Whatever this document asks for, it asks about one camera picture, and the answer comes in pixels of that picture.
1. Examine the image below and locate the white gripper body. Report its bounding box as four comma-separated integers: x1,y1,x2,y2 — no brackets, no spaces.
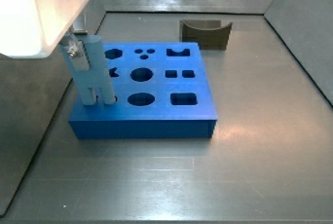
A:
0,0,89,58

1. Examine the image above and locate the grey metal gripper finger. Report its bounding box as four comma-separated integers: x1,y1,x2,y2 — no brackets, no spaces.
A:
61,31,90,72

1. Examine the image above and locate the light blue square-circle peg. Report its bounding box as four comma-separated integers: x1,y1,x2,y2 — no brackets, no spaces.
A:
65,35,117,105

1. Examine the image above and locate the blue shape-sorting block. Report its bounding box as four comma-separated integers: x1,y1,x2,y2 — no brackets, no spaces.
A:
70,43,217,139

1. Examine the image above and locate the dark grey curved holder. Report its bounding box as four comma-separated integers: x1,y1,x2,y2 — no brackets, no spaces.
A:
180,19,233,51

